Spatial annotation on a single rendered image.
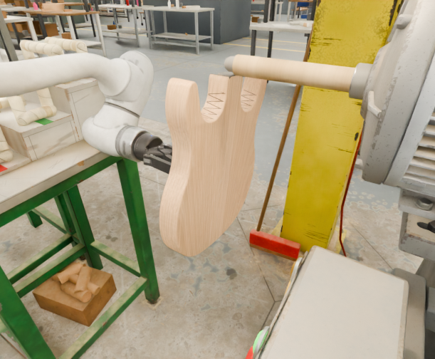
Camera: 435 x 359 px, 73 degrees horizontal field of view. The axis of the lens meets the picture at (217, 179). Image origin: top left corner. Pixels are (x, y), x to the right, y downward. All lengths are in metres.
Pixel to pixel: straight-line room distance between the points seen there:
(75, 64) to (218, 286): 1.30
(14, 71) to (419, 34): 0.62
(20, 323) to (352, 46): 1.46
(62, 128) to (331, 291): 0.89
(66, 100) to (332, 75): 0.80
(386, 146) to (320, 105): 1.08
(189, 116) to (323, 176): 1.13
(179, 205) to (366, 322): 0.36
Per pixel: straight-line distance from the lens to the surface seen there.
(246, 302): 1.65
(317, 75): 0.46
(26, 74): 0.69
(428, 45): 0.34
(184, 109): 0.49
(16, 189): 0.90
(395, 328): 0.31
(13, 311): 1.06
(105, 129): 0.85
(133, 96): 0.85
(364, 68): 0.45
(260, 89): 0.74
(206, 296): 1.66
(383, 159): 0.37
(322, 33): 1.37
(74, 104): 1.04
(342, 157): 1.49
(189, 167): 0.54
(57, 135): 1.03
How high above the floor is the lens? 1.36
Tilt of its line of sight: 33 degrees down
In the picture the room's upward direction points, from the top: straight up
